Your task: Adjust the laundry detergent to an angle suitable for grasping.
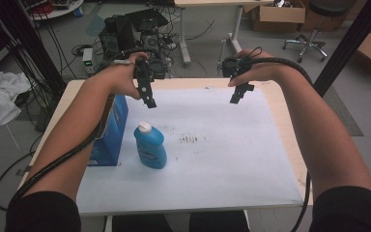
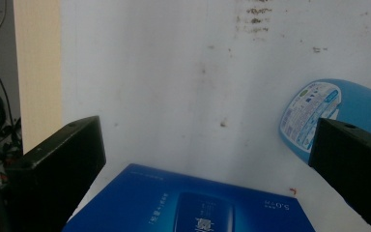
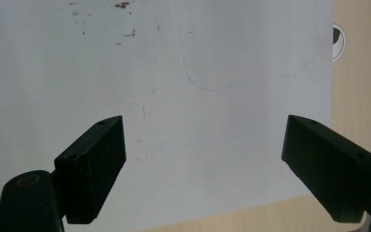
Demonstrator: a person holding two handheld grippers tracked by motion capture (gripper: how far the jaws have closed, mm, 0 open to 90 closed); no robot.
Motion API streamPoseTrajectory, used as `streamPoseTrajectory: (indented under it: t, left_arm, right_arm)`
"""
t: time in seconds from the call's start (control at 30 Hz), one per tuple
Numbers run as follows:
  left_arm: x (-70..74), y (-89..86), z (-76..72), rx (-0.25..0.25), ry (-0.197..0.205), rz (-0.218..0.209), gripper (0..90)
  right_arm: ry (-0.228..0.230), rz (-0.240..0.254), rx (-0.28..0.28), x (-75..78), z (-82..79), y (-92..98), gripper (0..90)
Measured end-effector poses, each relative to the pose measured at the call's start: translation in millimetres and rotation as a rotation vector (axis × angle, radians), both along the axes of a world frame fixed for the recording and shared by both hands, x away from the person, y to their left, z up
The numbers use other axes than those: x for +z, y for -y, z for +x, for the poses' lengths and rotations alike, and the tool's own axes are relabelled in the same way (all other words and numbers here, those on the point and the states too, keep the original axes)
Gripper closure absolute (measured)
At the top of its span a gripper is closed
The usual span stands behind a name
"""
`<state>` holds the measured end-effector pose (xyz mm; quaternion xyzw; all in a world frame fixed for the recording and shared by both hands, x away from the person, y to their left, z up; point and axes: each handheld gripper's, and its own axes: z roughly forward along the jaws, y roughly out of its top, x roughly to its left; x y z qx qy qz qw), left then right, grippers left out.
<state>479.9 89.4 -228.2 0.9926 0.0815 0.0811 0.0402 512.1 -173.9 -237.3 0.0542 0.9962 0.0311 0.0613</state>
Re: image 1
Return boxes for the blue cardboard box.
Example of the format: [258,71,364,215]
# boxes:
[88,94,129,167]

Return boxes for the person's right hand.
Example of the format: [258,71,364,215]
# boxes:
[227,48,288,88]

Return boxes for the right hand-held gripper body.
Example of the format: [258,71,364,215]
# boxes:
[221,56,254,79]

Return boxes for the white desk frame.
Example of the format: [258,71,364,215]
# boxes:
[173,0,276,68]

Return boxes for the grey floor mat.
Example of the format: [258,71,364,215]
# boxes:
[322,85,365,137]

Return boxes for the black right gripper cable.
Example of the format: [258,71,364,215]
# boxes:
[236,46,315,232]

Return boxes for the black office chair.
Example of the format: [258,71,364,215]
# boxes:
[282,0,358,64]

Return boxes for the person's legs in black pants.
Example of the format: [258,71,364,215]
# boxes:
[110,210,251,232]

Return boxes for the black metal stand pole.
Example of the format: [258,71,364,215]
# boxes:
[0,0,68,98]
[312,0,371,99]

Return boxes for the white table mat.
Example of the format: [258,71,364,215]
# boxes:
[75,87,304,217]

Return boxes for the person's left hand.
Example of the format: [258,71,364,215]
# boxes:
[104,51,150,101]

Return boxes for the round white table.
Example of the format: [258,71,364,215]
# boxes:
[20,0,85,21]

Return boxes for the blue bottle with white cap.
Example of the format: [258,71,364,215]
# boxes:
[133,121,168,170]

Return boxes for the thin black floor cable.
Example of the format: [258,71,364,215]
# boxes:
[0,133,44,213]

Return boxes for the black computer tower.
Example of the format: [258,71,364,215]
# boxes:
[98,8,172,80]

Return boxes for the white cloth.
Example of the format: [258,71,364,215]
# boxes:
[0,70,33,130]

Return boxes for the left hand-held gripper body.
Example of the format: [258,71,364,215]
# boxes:
[132,57,157,82]

